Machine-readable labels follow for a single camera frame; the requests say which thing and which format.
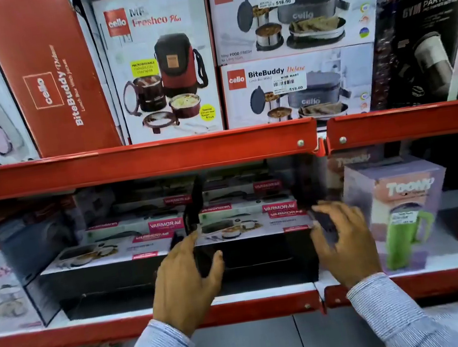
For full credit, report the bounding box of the stack of Varmora boxes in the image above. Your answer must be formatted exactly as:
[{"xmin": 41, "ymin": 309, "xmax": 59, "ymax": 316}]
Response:
[{"xmin": 78, "ymin": 161, "xmax": 305, "ymax": 252}]

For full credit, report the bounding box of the red metal shelf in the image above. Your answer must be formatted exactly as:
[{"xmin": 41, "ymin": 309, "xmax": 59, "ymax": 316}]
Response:
[
  {"xmin": 299, "ymin": 99, "xmax": 458, "ymax": 314},
  {"xmin": 0, "ymin": 117, "xmax": 345, "ymax": 347}
]

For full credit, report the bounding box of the Varmora lunch box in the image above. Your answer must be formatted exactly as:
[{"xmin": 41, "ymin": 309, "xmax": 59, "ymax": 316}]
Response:
[
  {"xmin": 190, "ymin": 205, "xmax": 324, "ymax": 300},
  {"xmin": 35, "ymin": 229, "xmax": 185, "ymax": 325}
]

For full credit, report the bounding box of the person's right hand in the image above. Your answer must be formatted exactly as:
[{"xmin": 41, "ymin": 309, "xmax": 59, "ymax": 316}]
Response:
[{"xmin": 305, "ymin": 193, "xmax": 386, "ymax": 294}]

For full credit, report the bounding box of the person's right forearm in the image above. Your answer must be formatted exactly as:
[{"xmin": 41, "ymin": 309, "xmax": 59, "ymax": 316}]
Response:
[{"xmin": 344, "ymin": 261, "xmax": 458, "ymax": 347}]

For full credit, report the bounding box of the person's left hand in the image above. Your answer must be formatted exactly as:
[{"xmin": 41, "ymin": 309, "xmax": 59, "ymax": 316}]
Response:
[{"xmin": 142, "ymin": 225, "xmax": 235, "ymax": 342}]

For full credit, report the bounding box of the red Cello BiteBuddy box side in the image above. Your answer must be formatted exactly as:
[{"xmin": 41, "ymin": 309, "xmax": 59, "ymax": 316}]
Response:
[{"xmin": 0, "ymin": 0, "xmax": 124, "ymax": 165}]

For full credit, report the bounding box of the Cello BiteBuddy box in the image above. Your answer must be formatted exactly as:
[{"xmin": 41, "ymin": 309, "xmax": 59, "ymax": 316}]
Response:
[
  {"xmin": 219, "ymin": 42, "xmax": 384, "ymax": 132},
  {"xmin": 208, "ymin": 0, "xmax": 394, "ymax": 66}
]

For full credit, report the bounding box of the black shaker bottle box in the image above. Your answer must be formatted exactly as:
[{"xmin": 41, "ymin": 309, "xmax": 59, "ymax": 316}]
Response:
[{"xmin": 382, "ymin": 0, "xmax": 458, "ymax": 108}]

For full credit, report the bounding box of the Cello MF Fresheo box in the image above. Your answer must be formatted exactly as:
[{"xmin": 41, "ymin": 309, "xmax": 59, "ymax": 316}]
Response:
[{"xmin": 91, "ymin": 0, "xmax": 225, "ymax": 148}]

